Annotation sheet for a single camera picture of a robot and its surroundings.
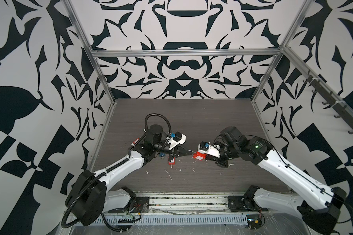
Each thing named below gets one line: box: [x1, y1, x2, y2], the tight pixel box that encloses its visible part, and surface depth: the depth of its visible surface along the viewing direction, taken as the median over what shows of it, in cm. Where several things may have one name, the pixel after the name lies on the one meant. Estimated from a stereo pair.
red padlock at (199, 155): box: [193, 151, 207, 161], surface depth 69 cm
